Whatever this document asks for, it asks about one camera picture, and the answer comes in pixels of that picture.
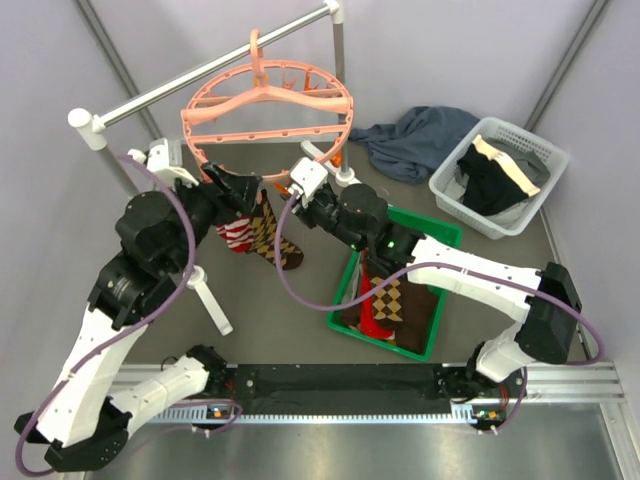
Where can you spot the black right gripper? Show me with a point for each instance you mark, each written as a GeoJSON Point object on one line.
{"type": "Point", "coordinates": [304, 213]}

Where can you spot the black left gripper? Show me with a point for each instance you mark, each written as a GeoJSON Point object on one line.
{"type": "Point", "coordinates": [241, 191]}

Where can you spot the brown argyle sock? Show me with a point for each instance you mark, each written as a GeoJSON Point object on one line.
{"type": "Point", "coordinates": [386, 303]}
{"type": "Point", "coordinates": [264, 224]}

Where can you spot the red white striped sock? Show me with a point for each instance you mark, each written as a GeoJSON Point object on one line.
{"type": "Point", "coordinates": [238, 235]}

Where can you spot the pink round clip hanger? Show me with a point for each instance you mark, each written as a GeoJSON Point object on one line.
{"type": "Point", "coordinates": [273, 81]}

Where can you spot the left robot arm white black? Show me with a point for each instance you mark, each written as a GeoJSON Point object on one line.
{"type": "Point", "coordinates": [83, 426]}

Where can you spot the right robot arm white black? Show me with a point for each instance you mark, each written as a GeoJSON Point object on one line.
{"type": "Point", "coordinates": [543, 304]}

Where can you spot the blue grey cloth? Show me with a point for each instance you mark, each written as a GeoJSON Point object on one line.
{"type": "Point", "coordinates": [413, 147]}

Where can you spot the green plastic crate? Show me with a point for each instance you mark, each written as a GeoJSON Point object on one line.
{"type": "Point", "coordinates": [349, 288]}

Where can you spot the dark brown sock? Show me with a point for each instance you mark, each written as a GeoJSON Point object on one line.
{"type": "Point", "coordinates": [418, 307]}

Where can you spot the white and silver drying rack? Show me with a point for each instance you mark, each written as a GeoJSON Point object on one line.
{"type": "Point", "coordinates": [92, 127]}

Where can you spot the black cream garment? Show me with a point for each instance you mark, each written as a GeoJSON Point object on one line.
{"type": "Point", "coordinates": [487, 188]}

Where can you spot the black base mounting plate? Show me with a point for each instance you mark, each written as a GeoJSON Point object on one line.
{"type": "Point", "coordinates": [339, 389]}

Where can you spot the grey garment in basket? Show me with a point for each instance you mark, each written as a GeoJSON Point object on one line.
{"type": "Point", "coordinates": [527, 161]}

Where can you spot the white plastic laundry basket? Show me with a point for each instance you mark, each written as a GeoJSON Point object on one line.
{"type": "Point", "coordinates": [555, 159]}

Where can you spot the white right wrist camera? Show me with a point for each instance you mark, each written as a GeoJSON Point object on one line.
{"type": "Point", "coordinates": [307, 177]}

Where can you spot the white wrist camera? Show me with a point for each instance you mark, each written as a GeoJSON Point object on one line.
{"type": "Point", "coordinates": [164, 159]}
{"type": "Point", "coordinates": [307, 177]}

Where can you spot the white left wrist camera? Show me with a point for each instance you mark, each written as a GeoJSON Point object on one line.
{"type": "Point", "coordinates": [164, 159]}

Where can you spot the grey slotted cable duct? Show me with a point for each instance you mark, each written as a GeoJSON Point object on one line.
{"type": "Point", "coordinates": [215, 415]}

